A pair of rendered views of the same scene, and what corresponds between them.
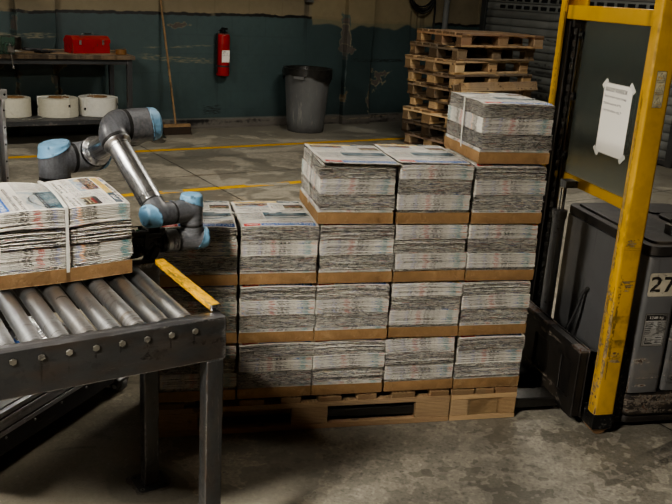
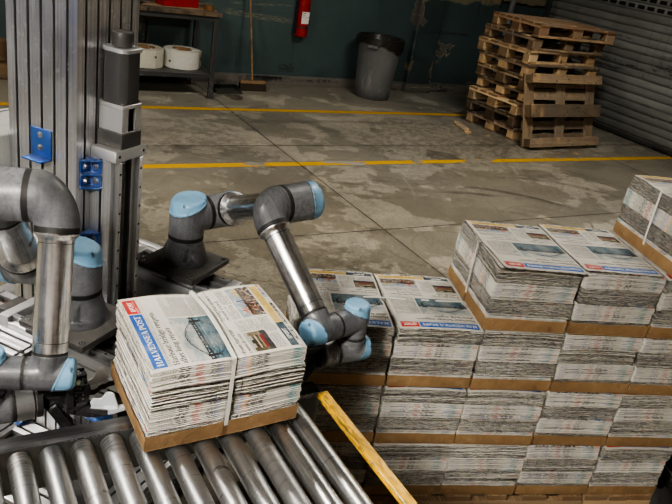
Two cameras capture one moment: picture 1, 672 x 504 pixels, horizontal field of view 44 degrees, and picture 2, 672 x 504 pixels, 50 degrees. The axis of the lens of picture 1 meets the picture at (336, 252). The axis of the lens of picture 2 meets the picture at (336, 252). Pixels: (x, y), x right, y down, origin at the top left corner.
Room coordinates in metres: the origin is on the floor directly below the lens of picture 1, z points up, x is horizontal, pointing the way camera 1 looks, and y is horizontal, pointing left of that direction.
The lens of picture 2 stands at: (0.90, 0.58, 1.92)
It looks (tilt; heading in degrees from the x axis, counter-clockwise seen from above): 24 degrees down; 0
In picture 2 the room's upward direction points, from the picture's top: 10 degrees clockwise
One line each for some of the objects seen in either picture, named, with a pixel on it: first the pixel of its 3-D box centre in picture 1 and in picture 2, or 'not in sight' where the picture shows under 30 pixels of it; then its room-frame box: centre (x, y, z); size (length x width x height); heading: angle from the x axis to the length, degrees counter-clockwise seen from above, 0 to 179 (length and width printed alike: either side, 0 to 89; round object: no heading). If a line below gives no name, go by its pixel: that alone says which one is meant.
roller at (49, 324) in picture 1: (41, 313); (197, 495); (2.07, 0.78, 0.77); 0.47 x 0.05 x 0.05; 33
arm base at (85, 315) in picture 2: not in sight; (79, 301); (2.61, 1.25, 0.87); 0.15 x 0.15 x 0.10
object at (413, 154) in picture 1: (420, 153); (597, 248); (3.20, -0.30, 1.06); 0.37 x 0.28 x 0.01; 14
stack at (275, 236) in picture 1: (305, 312); (440, 400); (3.10, 0.11, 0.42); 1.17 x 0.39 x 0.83; 103
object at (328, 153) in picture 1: (349, 153); (523, 245); (3.11, -0.03, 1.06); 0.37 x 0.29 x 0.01; 13
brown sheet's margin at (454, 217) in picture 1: (417, 205); (582, 302); (3.20, -0.31, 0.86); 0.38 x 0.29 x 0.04; 14
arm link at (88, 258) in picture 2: not in sight; (77, 264); (2.61, 1.26, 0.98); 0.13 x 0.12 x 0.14; 104
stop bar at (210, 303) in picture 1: (186, 282); (363, 446); (2.28, 0.43, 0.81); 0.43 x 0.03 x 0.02; 33
